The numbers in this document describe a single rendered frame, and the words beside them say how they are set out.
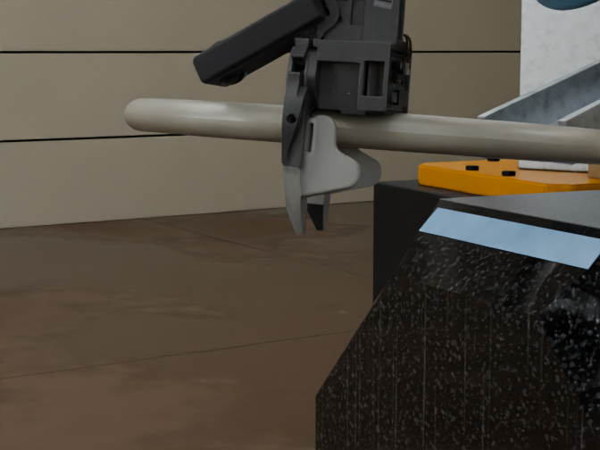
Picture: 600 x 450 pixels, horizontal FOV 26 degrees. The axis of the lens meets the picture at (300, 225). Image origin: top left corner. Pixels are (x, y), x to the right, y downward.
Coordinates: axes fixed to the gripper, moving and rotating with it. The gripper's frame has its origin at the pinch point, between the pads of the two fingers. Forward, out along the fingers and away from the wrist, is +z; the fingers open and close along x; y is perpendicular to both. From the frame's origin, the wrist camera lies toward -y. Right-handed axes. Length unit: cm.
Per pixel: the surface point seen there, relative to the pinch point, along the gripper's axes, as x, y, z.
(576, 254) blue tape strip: 35.8, 18.0, 4.4
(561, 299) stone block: 31.9, 17.3, 8.7
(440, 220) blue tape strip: 54, 0, 4
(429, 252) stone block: 50, 0, 7
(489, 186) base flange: 139, -9, 3
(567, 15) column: 148, 1, -29
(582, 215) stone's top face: 46.9, 17.1, 1.1
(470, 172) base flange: 144, -14, 1
